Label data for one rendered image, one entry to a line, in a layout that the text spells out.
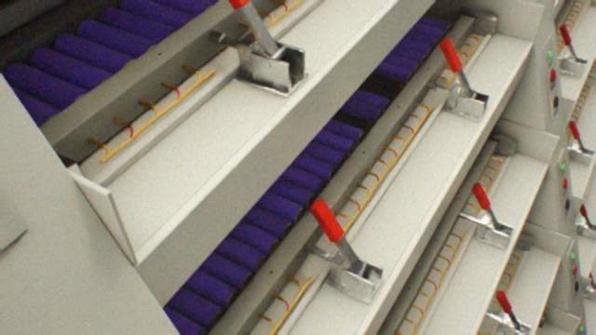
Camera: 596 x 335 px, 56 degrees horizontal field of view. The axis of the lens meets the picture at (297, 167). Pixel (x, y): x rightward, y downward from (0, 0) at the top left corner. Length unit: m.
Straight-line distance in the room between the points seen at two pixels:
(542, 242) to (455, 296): 0.34
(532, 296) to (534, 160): 0.22
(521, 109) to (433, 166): 0.30
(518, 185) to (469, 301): 0.22
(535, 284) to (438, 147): 0.43
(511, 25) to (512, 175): 0.21
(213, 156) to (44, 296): 0.12
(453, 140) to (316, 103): 0.27
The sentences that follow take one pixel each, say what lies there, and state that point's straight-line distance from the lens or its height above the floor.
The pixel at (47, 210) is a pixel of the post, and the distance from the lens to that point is 0.25.
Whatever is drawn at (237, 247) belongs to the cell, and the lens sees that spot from 0.48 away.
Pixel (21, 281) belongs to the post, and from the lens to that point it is 0.25.
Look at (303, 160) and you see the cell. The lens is 0.55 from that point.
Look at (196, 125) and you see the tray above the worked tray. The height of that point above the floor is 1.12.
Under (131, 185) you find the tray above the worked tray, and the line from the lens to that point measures 0.32.
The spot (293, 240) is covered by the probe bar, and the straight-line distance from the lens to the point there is 0.48.
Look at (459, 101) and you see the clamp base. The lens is 0.64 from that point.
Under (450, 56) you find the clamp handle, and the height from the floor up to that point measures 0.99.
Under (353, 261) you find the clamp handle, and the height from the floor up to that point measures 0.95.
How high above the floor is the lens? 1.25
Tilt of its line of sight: 31 degrees down
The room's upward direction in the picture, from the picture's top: 23 degrees counter-clockwise
